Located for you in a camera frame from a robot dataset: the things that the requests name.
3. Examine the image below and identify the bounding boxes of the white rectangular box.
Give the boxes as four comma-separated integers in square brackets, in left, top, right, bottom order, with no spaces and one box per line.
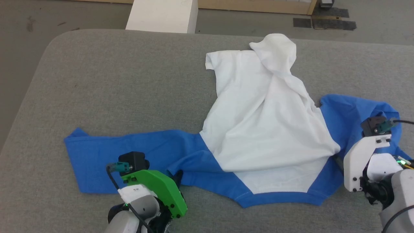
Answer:
[125,0,199,34]

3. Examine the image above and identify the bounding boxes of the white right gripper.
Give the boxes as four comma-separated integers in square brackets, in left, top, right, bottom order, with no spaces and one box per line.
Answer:
[343,134,392,193]

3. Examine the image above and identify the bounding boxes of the white and blue garment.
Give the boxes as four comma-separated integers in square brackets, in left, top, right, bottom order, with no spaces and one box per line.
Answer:
[64,33,411,208]

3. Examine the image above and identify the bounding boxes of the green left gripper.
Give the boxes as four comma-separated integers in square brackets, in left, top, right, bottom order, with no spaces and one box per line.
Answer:
[121,169,188,219]

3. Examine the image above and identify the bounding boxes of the grey fabric sofa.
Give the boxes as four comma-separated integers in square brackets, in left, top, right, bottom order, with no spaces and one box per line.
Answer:
[0,28,414,233]

